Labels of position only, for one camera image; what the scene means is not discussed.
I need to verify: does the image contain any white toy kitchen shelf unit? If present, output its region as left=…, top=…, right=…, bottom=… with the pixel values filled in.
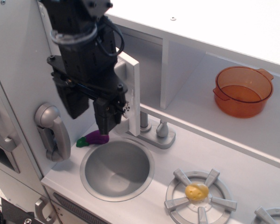
left=37, top=0, right=280, bottom=172

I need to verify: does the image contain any purple toy eggplant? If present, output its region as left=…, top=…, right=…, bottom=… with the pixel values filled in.
left=76, top=130, right=109, bottom=148

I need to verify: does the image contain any yellow toy potato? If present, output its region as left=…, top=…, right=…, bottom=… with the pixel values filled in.
left=185, top=183, right=209, bottom=201

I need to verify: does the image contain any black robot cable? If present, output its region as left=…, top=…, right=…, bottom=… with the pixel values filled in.
left=95, top=15, right=125, bottom=57

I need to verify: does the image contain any orange transparent plastic pot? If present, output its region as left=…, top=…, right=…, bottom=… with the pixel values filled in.
left=213, top=66, right=273, bottom=118

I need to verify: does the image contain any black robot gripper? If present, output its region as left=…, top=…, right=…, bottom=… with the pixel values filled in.
left=47, top=35, right=127, bottom=135

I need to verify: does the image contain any grey stove burner grate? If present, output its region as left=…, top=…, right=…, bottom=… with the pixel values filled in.
left=164, top=168, right=237, bottom=224

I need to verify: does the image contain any grey toy faucet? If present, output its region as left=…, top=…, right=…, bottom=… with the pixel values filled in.
left=136, top=112, right=176, bottom=149

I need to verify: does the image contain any grey oven door handle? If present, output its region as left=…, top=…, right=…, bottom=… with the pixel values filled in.
left=35, top=199, right=55, bottom=224

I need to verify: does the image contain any grey round sink basin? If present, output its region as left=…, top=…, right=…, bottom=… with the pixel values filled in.
left=80, top=138, right=155, bottom=202

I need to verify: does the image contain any grey toy wall phone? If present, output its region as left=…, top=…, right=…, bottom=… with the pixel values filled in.
left=35, top=103, right=71, bottom=162

